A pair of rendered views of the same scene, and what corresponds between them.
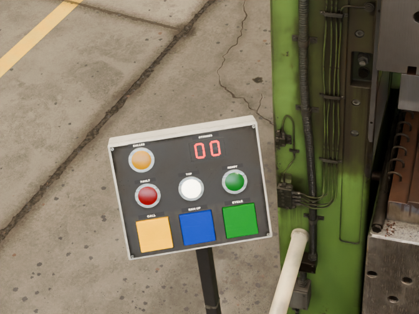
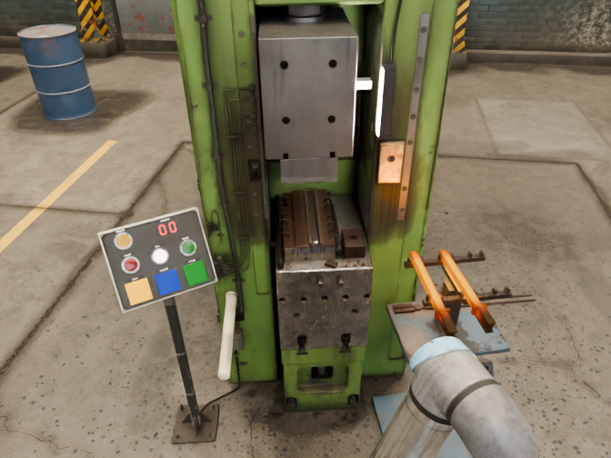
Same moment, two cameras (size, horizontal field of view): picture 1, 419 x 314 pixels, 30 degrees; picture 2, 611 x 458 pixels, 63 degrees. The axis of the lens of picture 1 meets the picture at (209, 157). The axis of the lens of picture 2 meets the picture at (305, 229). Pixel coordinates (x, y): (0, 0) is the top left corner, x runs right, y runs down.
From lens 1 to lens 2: 0.37 m
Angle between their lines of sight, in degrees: 22
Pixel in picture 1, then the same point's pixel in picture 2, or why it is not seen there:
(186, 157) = (154, 235)
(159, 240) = (143, 294)
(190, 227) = (163, 282)
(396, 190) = (287, 243)
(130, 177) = (116, 253)
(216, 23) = (146, 207)
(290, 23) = (208, 146)
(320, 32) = (226, 149)
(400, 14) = (275, 120)
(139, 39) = (95, 224)
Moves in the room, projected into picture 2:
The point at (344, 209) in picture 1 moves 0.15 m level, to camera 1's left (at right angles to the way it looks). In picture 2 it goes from (256, 270) to (224, 280)
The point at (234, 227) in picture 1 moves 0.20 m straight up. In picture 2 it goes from (193, 278) to (184, 232)
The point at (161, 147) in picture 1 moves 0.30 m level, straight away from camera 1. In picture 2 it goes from (135, 230) to (115, 192)
